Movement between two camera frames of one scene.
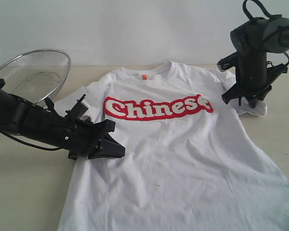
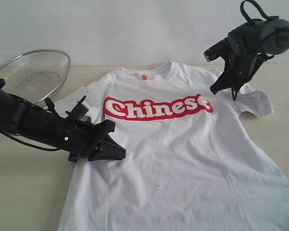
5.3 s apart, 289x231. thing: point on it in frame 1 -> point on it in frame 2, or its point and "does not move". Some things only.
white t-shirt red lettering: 191,162 does not move
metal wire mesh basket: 34,75 does not move
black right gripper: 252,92 -> 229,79
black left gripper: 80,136 does not move
